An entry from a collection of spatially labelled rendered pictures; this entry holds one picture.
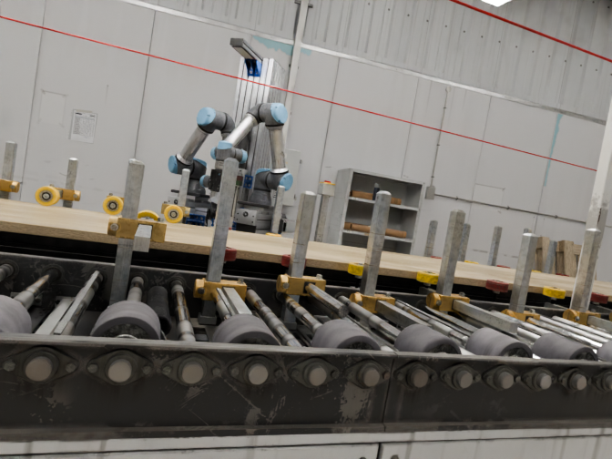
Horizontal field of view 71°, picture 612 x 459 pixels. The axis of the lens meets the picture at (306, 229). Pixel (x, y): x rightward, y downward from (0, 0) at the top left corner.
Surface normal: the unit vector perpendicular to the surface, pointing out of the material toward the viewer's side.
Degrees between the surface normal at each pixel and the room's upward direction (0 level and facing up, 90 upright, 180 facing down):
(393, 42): 90
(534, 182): 90
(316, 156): 90
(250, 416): 90
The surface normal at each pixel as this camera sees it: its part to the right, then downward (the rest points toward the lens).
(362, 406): 0.33, 0.11
